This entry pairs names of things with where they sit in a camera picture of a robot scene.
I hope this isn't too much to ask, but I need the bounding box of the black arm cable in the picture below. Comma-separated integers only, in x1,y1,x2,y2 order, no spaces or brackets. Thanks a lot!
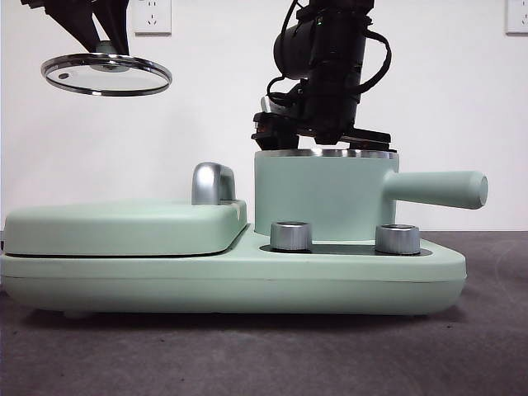
357,28,394,94

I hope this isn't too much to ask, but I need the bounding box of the silver control knob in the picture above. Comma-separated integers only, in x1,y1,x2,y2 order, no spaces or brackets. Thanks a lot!
268,221,314,252
374,224,422,255

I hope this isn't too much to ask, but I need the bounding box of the green hinged griddle cover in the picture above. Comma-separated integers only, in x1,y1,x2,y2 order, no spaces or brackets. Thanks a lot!
2,196,251,259

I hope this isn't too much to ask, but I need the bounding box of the green breakfast machine base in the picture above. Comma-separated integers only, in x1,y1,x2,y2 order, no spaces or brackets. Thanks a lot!
0,224,468,321

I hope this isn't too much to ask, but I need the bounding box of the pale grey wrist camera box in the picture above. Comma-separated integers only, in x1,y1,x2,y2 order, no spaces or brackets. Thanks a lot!
259,95,290,116

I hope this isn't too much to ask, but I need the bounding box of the silver cover handle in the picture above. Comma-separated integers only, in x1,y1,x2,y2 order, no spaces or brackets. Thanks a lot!
191,162,238,206

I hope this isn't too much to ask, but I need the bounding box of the glass lid with green knob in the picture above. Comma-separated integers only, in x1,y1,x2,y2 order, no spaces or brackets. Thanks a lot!
40,40,173,99

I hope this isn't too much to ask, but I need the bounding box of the white wall outlet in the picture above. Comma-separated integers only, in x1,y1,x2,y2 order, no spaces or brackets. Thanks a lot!
505,0,528,35
134,0,172,36

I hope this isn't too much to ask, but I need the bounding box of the green steamer pot with handle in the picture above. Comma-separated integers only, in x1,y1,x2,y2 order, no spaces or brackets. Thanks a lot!
252,148,490,245

